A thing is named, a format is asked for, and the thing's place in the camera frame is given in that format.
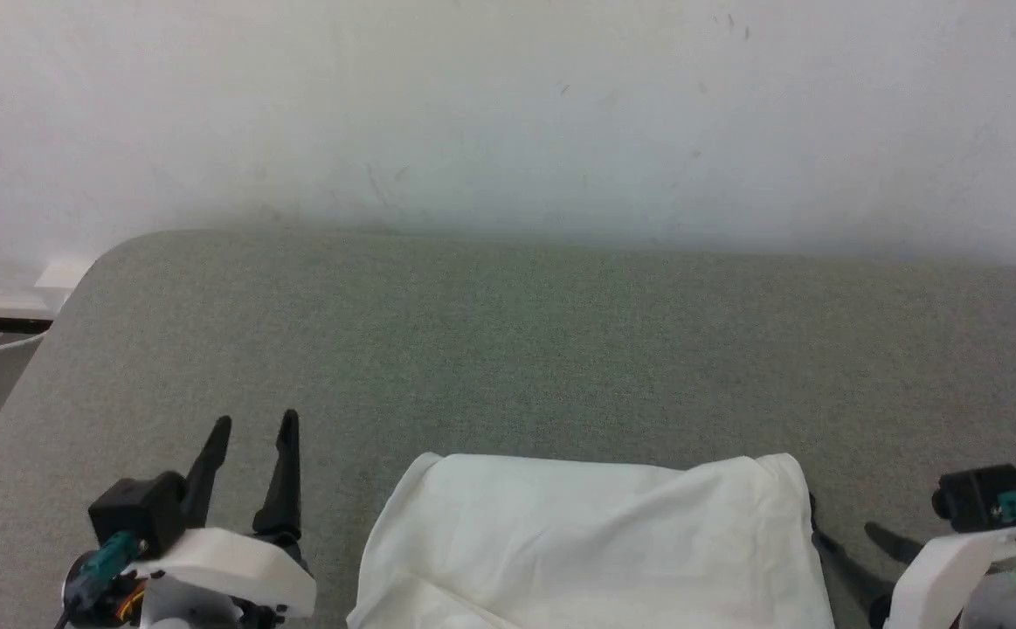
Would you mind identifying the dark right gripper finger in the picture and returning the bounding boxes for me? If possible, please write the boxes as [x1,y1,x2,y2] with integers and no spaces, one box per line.
[812,528,894,618]
[865,522,924,565]

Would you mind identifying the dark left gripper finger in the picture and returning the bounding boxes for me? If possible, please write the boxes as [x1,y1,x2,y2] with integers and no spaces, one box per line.
[183,416,233,530]
[252,410,302,539]

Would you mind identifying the black and white t-shirt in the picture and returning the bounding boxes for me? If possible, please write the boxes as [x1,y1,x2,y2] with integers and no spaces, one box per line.
[346,452,836,629]

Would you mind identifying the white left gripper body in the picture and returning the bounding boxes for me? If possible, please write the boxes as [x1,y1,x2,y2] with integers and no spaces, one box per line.
[123,526,317,618]

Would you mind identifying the left cable with teal connector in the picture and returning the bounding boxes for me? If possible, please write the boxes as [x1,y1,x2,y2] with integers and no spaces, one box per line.
[53,531,143,629]

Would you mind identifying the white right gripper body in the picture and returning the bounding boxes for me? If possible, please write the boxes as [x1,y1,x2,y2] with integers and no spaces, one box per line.
[883,522,1016,629]

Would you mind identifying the grey fabric sofa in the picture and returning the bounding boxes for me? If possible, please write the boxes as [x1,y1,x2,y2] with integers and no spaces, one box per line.
[0,229,1016,629]

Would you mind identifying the white wall box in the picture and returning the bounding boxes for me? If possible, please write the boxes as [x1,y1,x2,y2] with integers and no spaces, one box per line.
[33,259,93,291]

